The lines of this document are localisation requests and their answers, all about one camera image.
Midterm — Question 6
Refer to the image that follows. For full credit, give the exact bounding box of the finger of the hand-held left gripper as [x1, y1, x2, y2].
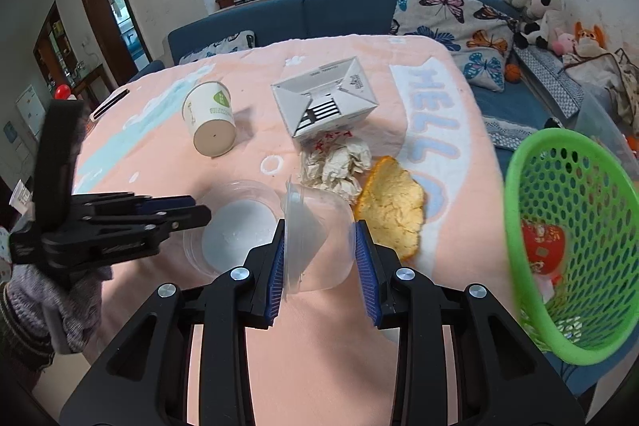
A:
[72, 192, 196, 215]
[80, 205, 213, 235]

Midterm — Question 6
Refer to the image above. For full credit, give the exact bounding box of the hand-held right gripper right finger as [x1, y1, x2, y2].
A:
[353, 220, 585, 426]

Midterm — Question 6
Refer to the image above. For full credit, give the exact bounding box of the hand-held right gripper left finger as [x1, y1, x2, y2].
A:
[59, 219, 288, 426]

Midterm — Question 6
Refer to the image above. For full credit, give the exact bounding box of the clear square plastic container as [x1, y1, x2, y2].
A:
[280, 176, 356, 302]

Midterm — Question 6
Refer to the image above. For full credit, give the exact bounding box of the green plastic basket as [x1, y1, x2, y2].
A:
[503, 128, 639, 366]

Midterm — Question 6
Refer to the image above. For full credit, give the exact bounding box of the red packet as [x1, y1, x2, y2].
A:
[522, 219, 570, 277]

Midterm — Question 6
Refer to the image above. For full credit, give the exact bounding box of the person's left forearm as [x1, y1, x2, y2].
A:
[0, 283, 56, 374]

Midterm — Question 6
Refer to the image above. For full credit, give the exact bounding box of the person's left hand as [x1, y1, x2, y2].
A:
[7, 264, 113, 354]

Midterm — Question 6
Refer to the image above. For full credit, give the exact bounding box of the clear round plastic bowl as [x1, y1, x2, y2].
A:
[182, 180, 280, 278]

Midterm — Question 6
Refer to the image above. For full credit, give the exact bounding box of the orange peel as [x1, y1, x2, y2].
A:
[353, 155, 427, 263]

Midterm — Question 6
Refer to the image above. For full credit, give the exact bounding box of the black phone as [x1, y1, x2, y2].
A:
[90, 89, 131, 122]

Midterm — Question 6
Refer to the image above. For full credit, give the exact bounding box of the white paper cup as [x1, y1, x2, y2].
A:
[181, 81, 238, 157]

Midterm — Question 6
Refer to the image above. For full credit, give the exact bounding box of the dark wooden cabinet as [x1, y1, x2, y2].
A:
[34, 2, 103, 107]

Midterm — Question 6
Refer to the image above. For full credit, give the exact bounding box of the crumpled tissue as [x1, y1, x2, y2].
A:
[300, 141, 373, 202]

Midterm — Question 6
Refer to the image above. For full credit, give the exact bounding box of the brown doorway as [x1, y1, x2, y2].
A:
[74, 0, 153, 82]

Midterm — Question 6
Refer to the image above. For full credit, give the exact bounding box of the flat patterned pillow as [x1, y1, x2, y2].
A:
[179, 30, 256, 66]

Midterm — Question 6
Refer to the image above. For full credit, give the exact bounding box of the white carton box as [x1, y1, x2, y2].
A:
[271, 57, 379, 152]

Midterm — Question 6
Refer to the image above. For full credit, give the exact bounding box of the small butterfly pillow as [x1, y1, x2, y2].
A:
[462, 49, 506, 92]

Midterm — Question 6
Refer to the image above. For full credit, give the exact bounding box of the blue sofa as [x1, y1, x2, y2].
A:
[117, 0, 590, 157]

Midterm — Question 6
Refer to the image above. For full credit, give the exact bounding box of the grey striped cushion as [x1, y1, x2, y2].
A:
[514, 47, 585, 117]

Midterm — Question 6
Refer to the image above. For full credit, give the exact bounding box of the large butterfly pillow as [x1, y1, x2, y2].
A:
[389, 0, 520, 72]

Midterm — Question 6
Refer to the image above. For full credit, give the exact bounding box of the clear storage bin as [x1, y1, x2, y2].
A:
[574, 97, 639, 180]

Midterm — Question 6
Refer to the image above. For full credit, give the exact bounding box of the pink plush toy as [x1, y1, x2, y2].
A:
[549, 33, 577, 56]

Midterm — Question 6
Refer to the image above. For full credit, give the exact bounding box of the large cow plush toy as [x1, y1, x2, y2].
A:
[514, 0, 565, 50]

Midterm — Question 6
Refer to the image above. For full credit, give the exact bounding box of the beige cloth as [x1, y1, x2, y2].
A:
[564, 49, 639, 132]

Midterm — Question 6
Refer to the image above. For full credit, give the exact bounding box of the orange fox plush toy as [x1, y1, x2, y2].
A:
[573, 22, 607, 55]

